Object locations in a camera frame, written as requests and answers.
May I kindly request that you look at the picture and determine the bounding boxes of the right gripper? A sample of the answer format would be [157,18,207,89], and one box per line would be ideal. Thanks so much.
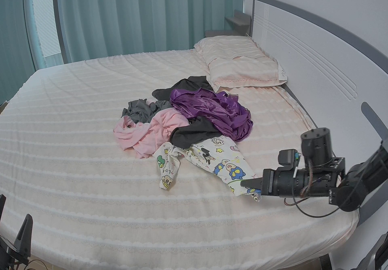
[261,168,305,198]

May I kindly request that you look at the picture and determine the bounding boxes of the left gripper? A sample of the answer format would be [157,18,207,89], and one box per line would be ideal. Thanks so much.
[0,194,33,267]

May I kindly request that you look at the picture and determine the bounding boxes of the white printed pyjama top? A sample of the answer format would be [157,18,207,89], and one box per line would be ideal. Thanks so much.
[153,135,263,203]

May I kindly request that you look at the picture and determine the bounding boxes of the bed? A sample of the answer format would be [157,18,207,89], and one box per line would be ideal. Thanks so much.
[0,0,388,270]

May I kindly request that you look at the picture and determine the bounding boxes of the black garment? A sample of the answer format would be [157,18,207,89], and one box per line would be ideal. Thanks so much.
[169,116,223,149]
[152,76,214,102]

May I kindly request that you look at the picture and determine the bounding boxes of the purple garment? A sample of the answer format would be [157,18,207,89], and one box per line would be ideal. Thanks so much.
[170,87,253,142]

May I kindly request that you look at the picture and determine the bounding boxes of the cream pillow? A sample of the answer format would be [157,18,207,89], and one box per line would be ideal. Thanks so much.
[193,36,287,92]

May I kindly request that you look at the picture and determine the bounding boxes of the pink garment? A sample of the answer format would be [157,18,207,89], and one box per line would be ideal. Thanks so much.
[114,108,191,159]

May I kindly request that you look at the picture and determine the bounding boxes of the grey garment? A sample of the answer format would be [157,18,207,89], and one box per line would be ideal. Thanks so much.
[121,99,173,124]

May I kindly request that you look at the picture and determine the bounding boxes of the grey bedside table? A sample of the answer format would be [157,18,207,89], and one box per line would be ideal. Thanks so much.
[205,10,252,38]

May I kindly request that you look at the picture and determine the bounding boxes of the blue-green curtain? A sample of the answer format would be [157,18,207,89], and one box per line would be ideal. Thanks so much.
[59,0,245,63]
[0,0,38,104]

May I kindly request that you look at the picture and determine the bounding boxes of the window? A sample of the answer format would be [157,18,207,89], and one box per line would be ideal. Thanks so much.
[24,0,73,70]

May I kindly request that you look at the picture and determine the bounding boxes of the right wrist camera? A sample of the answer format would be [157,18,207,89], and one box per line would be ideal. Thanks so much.
[278,149,300,171]

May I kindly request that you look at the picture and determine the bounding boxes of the black cable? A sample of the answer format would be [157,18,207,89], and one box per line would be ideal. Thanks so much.
[292,198,341,219]

